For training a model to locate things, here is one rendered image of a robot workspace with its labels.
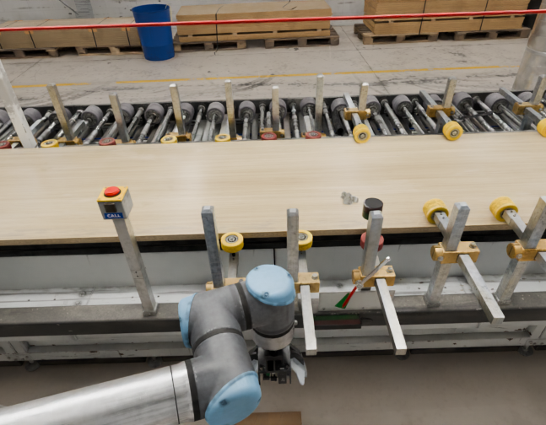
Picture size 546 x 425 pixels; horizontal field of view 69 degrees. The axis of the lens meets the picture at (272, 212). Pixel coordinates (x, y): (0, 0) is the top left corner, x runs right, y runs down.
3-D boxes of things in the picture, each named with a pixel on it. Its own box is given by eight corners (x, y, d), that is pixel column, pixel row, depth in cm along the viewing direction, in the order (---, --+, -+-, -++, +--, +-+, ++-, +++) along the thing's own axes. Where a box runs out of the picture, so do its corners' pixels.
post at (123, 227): (156, 315, 143) (124, 217, 116) (143, 315, 143) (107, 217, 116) (159, 305, 147) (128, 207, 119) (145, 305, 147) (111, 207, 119)
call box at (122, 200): (127, 221, 115) (121, 199, 110) (104, 222, 115) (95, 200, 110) (134, 207, 121) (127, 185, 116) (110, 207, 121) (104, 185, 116)
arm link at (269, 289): (235, 267, 76) (285, 255, 79) (240, 309, 84) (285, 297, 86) (250, 303, 69) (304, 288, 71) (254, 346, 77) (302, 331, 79)
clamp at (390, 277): (393, 286, 135) (396, 276, 132) (353, 287, 135) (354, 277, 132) (389, 274, 140) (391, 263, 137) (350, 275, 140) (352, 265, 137)
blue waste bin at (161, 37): (176, 61, 605) (167, 8, 561) (137, 63, 605) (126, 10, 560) (181, 50, 652) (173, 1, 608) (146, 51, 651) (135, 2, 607)
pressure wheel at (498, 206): (516, 201, 142) (493, 211, 145) (521, 216, 146) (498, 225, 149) (507, 191, 147) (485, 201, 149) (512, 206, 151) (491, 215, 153)
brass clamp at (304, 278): (319, 293, 136) (320, 283, 133) (279, 295, 136) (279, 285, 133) (317, 280, 141) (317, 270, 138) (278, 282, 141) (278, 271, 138)
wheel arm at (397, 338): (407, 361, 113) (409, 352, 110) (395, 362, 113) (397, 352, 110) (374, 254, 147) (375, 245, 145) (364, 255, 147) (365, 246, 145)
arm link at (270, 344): (250, 303, 85) (295, 301, 85) (251, 317, 88) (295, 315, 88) (250, 339, 78) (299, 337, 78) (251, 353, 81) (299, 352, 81)
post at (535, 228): (505, 308, 144) (559, 201, 115) (495, 308, 144) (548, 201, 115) (500, 300, 147) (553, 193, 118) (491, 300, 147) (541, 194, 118)
